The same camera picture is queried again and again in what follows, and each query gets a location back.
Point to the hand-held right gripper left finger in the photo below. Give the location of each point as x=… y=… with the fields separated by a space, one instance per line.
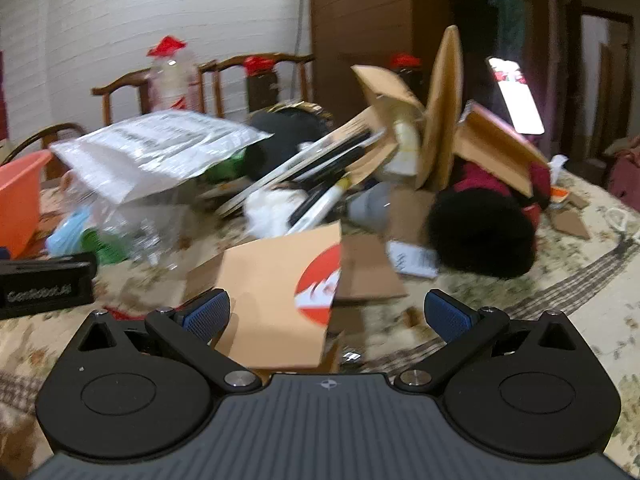
x=206 y=312

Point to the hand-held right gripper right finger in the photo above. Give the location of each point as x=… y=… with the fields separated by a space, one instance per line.
x=447 y=312

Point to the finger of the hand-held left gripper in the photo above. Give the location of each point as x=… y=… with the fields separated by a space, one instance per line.
x=50 y=262

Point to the brown envelope with red circle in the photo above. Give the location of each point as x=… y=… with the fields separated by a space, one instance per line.
x=270 y=285

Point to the clear plastic bag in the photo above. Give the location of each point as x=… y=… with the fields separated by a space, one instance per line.
x=135 y=230

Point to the floral cloth desktop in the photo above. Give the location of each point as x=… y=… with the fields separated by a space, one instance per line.
x=575 y=280

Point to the light blue plastic wrapper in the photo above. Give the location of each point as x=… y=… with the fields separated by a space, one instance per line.
x=67 y=232

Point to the white printed paper label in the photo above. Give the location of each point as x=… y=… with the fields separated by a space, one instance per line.
x=412 y=260

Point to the orange plastic basin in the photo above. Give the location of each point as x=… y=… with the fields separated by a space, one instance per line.
x=20 y=195

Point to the black fuzzy hat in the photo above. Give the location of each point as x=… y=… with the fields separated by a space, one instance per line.
x=480 y=235

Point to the flat cardboard sheet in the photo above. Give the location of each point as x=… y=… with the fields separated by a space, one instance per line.
x=365 y=270

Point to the white crumpled plastic bag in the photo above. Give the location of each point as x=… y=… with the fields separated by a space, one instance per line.
x=267 y=210

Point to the curved back wooden chair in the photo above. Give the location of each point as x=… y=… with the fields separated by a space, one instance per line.
x=50 y=132

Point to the dark red garment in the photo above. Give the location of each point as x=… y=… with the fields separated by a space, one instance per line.
x=480 y=177

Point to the small cardboard scrap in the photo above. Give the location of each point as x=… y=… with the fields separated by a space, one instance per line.
x=570 y=222

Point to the silver plastic mailer bag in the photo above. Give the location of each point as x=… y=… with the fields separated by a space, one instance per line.
x=150 y=147

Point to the long grey plastic comb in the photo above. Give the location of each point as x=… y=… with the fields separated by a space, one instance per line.
x=280 y=172

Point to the white plastic tube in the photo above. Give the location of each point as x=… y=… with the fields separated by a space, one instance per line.
x=325 y=200

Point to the brown cardboard panel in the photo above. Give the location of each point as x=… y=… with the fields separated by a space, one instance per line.
x=495 y=150

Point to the white paper roll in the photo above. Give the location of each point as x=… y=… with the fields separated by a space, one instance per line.
x=407 y=140

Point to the black comb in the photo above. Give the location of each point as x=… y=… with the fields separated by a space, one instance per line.
x=345 y=147

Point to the black cloth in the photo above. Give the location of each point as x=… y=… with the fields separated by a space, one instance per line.
x=285 y=132

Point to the clear plastic bottle red cap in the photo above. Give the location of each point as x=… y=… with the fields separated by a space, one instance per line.
x=172 y=80

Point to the dark pink cloth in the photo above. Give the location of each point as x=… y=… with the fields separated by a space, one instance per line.
x=627 y=180

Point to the bright lit screen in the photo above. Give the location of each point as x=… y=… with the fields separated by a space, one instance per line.
x=517 y=95

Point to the dark bottle red cap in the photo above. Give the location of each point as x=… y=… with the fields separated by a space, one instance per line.
x=261 y=85

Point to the dark jar red lid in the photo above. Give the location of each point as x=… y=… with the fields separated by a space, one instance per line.
x=406 y=72

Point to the brown wooden cabinet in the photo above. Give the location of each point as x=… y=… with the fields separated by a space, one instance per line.
x=360 y=20

